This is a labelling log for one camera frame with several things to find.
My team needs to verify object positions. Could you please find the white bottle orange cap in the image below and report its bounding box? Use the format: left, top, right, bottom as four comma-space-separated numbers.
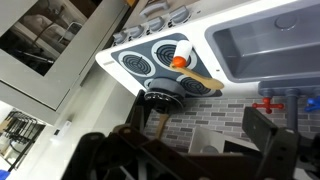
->
171, 39, 194, 69

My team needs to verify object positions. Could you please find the grey stove knob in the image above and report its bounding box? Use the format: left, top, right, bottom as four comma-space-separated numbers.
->
146, 16, 166, 33
113, 30, 129, 46
128, 24, 146, 40
168, 5, 191, 24

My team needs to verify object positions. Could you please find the white wall box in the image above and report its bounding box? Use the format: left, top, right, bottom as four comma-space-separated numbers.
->
53, 119, 73, 138

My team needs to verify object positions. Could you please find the red faucet handle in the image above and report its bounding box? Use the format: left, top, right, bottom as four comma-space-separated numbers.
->
251, 97, 285, 115

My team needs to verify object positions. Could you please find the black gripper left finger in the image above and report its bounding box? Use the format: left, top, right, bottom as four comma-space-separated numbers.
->
61, 89, 214, 180

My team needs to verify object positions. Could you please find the wooden spatula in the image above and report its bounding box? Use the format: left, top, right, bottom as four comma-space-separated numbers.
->
155, 113, 170, 140

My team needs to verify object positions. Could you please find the grey toy faucet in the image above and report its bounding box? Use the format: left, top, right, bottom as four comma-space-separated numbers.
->
258, 79, 320, 134

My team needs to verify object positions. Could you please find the black white toy kitchen unit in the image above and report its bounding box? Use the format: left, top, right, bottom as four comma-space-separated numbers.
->
94, 0, 320, 158

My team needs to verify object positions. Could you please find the wooden spoon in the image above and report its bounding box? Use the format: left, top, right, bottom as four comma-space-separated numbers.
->
169, 63, 225, 91

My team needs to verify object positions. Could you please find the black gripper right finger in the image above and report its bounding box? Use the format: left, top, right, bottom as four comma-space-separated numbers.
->
241, 106, 300, 180

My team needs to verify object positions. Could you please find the grey toy sink basin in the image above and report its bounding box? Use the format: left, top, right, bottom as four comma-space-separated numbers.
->
203, 0, 320, 84

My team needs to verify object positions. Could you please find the grey storage cabinet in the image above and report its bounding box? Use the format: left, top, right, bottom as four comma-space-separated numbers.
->
0, 0, 132, 174

